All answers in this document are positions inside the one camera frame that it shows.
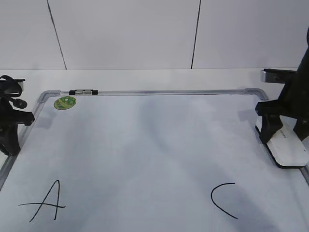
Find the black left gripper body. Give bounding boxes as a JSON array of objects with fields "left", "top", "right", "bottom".
[{"left": 0, "top": 95, "right": 35, "bottom": 135}]

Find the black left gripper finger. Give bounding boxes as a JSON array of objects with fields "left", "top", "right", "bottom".
[{"left": 0, "top": 125, "right": 20, "bottom": 156}]

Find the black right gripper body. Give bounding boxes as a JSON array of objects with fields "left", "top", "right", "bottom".
[{"left": 256, "top": 82, "right": 309, "bottom": 120}]

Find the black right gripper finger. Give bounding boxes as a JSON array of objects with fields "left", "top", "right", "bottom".
[
  {"left": 293, "top": 119, "right": 309, "bottom": 141},
  {"left": 259, "top": 115, "right": 283, "bottom": 144}
]

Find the white whiteboard eraser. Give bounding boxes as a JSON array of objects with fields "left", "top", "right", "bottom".
[{"left": 264, "top": 117, "right": 309, "bottom": 168}]

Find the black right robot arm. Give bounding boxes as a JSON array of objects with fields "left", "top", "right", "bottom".
[{"left": 255, "top": 0, "right": 309, "bottom": 144}]

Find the green round sticker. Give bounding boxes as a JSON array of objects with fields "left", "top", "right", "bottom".
[{"left": 54, "top": 96, "right": 76, "bottom": 110}]

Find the black cable bundle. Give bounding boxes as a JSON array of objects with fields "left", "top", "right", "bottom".
[{"left": 0, "top": 74, "right": 28, "bottom": 109}]

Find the whiteboard with aluminium frame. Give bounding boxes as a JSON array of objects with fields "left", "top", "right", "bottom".
[{"left": 0, "top": 88, "right": 309, "bottom": 232}]

